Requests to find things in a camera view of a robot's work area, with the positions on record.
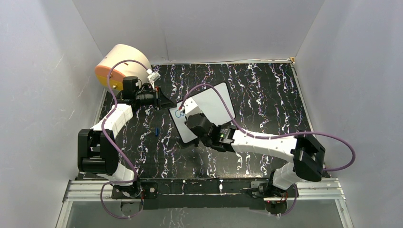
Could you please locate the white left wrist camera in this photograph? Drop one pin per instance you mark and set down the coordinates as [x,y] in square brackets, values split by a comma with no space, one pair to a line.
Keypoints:
[152,77]

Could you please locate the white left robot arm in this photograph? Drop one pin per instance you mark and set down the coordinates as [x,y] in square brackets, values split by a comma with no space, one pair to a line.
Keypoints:
[97,152]

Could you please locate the beige and orange cylinder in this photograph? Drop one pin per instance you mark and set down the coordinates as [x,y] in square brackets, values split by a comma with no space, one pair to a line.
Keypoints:
[136,64]

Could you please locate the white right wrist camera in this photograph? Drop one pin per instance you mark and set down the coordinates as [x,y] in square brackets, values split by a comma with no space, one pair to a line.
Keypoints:
[190,108]

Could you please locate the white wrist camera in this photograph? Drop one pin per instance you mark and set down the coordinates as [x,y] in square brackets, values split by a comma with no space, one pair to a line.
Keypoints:
[152,77]
[190,108]

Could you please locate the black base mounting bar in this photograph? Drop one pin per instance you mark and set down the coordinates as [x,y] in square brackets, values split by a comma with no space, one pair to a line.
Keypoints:
[251,193]

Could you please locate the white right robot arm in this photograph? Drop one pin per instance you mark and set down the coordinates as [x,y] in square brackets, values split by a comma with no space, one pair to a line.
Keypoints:
[303,153]

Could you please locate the aluminium frame rail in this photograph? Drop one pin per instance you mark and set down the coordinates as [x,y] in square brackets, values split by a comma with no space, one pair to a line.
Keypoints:
[85,190]

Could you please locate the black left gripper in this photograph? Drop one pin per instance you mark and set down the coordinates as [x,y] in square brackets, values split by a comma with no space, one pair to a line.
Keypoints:
[160,101]

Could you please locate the small black-framed whiteboard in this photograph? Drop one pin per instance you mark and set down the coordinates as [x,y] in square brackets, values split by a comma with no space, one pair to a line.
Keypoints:
[210,104]

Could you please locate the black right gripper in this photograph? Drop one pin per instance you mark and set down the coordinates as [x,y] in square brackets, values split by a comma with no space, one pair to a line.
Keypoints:
[202,114]

